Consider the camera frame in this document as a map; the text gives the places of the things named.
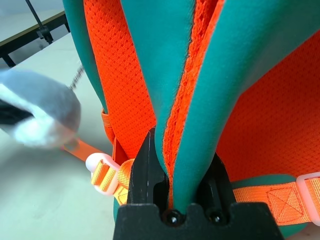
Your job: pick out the orange and teal backpack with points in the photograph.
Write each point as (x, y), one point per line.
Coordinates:
(250, 75)

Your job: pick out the grey and white plush pendant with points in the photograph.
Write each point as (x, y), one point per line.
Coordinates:
(50, 100)

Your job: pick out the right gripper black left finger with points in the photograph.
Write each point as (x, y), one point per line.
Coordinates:
(145, 180)

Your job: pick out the black stand pole with clamp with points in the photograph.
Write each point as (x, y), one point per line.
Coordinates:
(45, 33)

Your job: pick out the side table with black frame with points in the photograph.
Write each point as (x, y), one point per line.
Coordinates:
(32, 32)

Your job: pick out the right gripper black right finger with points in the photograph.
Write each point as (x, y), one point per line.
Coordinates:
(215, 187)

